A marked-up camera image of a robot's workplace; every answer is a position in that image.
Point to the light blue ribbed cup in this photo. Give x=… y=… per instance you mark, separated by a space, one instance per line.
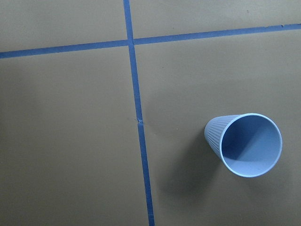
x=249 y=145

